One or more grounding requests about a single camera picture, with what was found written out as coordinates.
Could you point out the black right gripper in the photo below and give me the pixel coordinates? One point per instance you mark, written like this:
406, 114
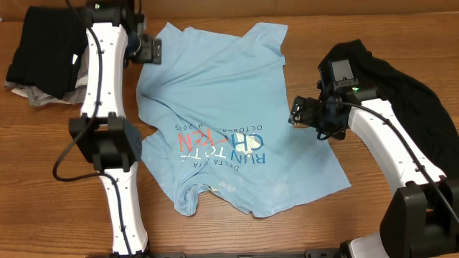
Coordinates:
308, 105

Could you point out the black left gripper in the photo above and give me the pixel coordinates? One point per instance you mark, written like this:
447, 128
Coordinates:
151, 52

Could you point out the light blue printed t-shirt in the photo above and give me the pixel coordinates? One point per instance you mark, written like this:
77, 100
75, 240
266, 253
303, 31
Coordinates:
219, 106

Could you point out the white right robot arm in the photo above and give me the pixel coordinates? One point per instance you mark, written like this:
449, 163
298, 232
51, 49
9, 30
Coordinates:
422, 217

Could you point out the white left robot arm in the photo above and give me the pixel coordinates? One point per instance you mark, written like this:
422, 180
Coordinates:
107, 140

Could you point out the grey folded garment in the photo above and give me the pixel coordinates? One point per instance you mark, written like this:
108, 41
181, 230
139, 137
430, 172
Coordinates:
38, 98

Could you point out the black folded garment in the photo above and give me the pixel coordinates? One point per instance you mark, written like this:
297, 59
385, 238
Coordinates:
50, 51

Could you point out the black garment on right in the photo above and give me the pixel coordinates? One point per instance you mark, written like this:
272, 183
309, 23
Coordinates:
415, 105

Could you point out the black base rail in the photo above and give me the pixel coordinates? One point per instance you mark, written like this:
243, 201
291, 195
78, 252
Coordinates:
251, 254

